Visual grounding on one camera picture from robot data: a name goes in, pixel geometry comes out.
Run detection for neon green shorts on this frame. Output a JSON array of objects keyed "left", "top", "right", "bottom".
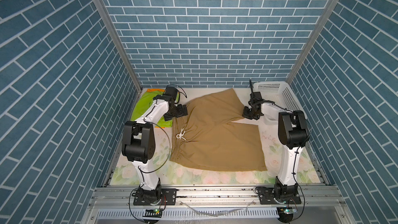
[{"left": 130, "top": 92, "right": 173, "bottom": 128}]

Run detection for orange shorts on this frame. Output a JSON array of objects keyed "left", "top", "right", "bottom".
[{"left": 146, "top": 89, "right": 165, "bottom": 93}]

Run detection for tan brown shorts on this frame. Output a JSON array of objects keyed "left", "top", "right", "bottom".
[{"left": 170, "top": 89, "right": 267, "bottom": 172}]

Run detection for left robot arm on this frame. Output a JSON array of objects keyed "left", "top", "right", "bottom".
[{"left": 122, "top": 95, "right": 188, "bottom": 202}]

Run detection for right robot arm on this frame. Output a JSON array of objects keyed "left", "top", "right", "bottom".
[{"left": 243, "top": 98, "right": 310, "bottom": 203}]

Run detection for white plastic laundry basket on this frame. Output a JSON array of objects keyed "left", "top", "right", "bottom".
[{"left": 252, "top": 82, "right": 307, "bottom": 124}]

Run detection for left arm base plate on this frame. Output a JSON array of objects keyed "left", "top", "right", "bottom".
[{"left": 132, "top": 188, "right": 177, "bottom": 206}]

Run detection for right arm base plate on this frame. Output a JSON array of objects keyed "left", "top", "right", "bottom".
[{"left": 255, "top": 186, "right": 302, "bottom": 205}]

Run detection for aluminium front rail frame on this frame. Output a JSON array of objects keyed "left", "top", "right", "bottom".
[{"left": 82, "top": 184, "right": 354, "bottom": 224}]

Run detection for aluminium corner post right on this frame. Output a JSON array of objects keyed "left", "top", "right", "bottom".
[{"left": 286, "top": 0, "right": 339, "bottom": 85}]

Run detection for aluminium corner post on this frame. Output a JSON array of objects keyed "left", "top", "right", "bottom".
[
  {"left": 286, "top": 0, "right": 339, "bottom": 85},
  {"left": 92, "top": 0, "right": 143, "bottom": 93}
]

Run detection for aluminium corner post left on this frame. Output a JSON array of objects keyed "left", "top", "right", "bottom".
[{"left": 92, "top": 0, "right": 143, "bottom": 93}]

